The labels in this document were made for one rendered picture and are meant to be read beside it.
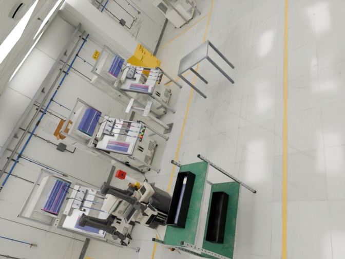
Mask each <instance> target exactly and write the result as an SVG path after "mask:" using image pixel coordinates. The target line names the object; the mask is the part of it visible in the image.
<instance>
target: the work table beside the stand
mask: <svg viewBox="0 0 345 259"><path fill-rule="evenodd" d="M208 45H209V46H210V47H211V48H212V49H213V50H214V51H215V52H216V53H217V54H218V55H219V56H220V57H221V58H222V59H223V60H224V61H225V62H226V63H227V64H228V65H229V66H230V67H231V68H232V69H234V68H235V67H234V66H233V65H232V63H231V62H230V61H229V60H228V59H227V58H226V57H225V56H224V55H223V54H222V53H221V52H220V51H219V50H218V49H217V48H216V47H215V46H214V45H213V44H212V43H211V42H210V41H209V40H207V41H205V42H204V43H203V44H201V45H200V46H198V47H197V48H196V49H194V50H193V51H191V52H190V53H189V54H187V55H186V56H185V57H183V58H182V59H181V60H180V64H179V69H178V75H177V76H178V77H180V78H181V79H182V80H183V81H184V82H186V83H187V84H188V85H189V86H190V87H192V88H193V89H194V90H195V91H196V92H198V93H199V94H200V95H201V96H202V97H204V98H205V99H206V98H207V96H206V95H205V94H203V93H202V92H201V91H199V90H198V89H197V88H196V87H195V86H194V85H192V84H191V83H190V82H189V81H188V80H187V79H185V78H184V77H183V76H182V75H181V74H183V73H184V72H186V71H187V70H189V69H190V70H191V71H192V72H193V73H194V74H195V75H196V76H198V77H199V78H200V79H201V80H202V81H203V82H204V83H205V84H208V82H207V81H206V80H205V79H204V78H203V77H202V76H200V75H199V74H198V73H197V72H196V71H195V70H194V69H193V68H192V67H193V66H195V65H196V64H198V63H199V62H201V61H202V60H204V59H205V58H206V59H207V60H208V61H209V62H210V63H212V64H213V65H214V66H215V67H216V68H217V69H218V70H219V71H220V72H221V73H222V74H223V75H224V76H225V77H226V78H227V79H228V80H229V81H230V82H231V83H232V84H234V83H235V82H234V81H233V80H232V79H231V78H230V77H229V76H228V75H227V74H226V73H225V72H224V71H223V70H222V69H221V68H220V67H219V66H218V65H217V64H216V63H215V62H214V61H213V60H212V59H211V58H210V57H209V56H208Z"/></svg>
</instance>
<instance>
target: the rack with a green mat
mask: <svg viewBox="0 0 345 259"><path fill-rule="evenodd" d="M197 157H198V158H200V159H201V160H203V161H201V162H195V163H190V164H185V165H181V164H179V163H177V162H176V161H174V160H172V161H171V163H173V164H174V165H176V166H178V167H179V168H180V169H179V172H184V171H190V172H192V173H194V174H195V175H196V176H195V181H194V186H193V191H192V194H191V199H190V204H189V209H188V214H187V219H186V224H185V228H174V227H171V226H168V225H167V227H166V231H165V236H164V241H162V240H159V239H156V238H152V241H153V242H156V243H159V244H163V245H166V246H169V247H172V248H175V249H178V250H181V251H184V252H187V253H189V254H192V255H195V256H198V257H201V258H204V259H235V249H236V238H237V227H238V216H239V205H240V194H241V186H244V187H245V188H247V189H248V190H250V191H251V192H253V193H256V191H255V190H254V189H252V188H251V187H249V186H248V185H246V184H245V183H243V182H242V181H240V180H239V179H237V178H236V177H234V176H233V175H231V174H229V173H228V172H226V171H225V170H223V169H222V168H220V167H218V166H217V165H215V164H214V163H212V162H211V161H209V160H208V159H206V158H205V157H203V156H202V155H200V154H198V155H197ZM209 165H211V166H212V167H214V168H215V169H217V170H218V171H220V172H221V173H223V174H224V175H226V176H228V177H229V178H231V179H232V180H234V181H232V182H222V183H212V182H210V181H208V180H207V177H208V170H209ZM206 183H208V184H209V185H211V191H210V197H209V204H208V211H207V217H206V224H205V230H204V237H203V244H202V248H200V247H197V246H196V245H197V239H198V233H199V227H200V220H201V214H202V208H203V202H204V195H205V189H206ZM220 191H224V192H225V193H226V194H228V195H229V197H228V205H227V214H226V223H225V232H224V241H223V244H218V243H211V242H208V241H206V240H205V239H206V233H207V226H208V219H209V212H210V206H211V201H212V194H213V192H220ZM185 248H188V249H194V250H197V251H200V252H201V254H199V253H196V252H193V251H190V250H187V249H185Z"/></svg>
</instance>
